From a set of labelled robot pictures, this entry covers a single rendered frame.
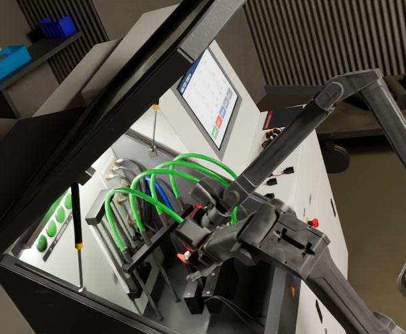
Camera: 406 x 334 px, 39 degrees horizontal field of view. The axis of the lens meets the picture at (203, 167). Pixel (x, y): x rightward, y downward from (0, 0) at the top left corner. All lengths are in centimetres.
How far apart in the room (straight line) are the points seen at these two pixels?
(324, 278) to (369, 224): 244
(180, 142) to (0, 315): 78
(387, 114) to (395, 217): 202
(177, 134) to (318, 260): 110
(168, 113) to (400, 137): 82
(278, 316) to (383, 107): 67
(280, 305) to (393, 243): 158
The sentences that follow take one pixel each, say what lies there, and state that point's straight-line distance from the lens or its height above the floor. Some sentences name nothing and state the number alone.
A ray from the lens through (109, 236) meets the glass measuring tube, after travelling 189.
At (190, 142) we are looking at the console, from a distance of 197.
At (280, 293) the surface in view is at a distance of 176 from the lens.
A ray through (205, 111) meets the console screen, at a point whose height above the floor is 126.
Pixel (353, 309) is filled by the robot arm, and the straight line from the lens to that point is 103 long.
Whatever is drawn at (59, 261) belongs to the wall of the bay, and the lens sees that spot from 168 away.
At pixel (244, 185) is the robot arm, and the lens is 150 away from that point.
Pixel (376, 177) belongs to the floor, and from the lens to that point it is 369.
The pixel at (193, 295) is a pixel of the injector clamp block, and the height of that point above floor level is 98.
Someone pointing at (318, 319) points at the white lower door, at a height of 54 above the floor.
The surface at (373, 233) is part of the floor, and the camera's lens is 330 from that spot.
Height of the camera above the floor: 219
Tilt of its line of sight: 31 degrees down
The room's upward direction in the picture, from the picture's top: 22 degrees counter-clockwise
